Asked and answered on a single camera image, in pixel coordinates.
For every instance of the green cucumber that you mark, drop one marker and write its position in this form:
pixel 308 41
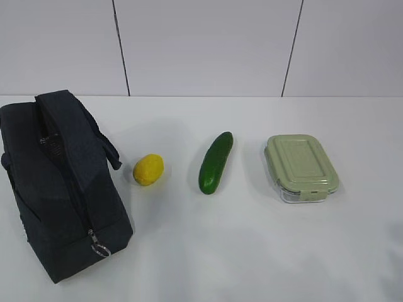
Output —
pixel 214 162

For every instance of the yellow lemon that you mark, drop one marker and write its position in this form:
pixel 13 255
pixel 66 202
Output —
pixel 148 169

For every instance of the glass container with green lid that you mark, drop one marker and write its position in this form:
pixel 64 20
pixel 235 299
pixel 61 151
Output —
pixel 300 168

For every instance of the dark navy insulated lunch bag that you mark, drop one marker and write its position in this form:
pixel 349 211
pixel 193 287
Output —
pixel 58 163

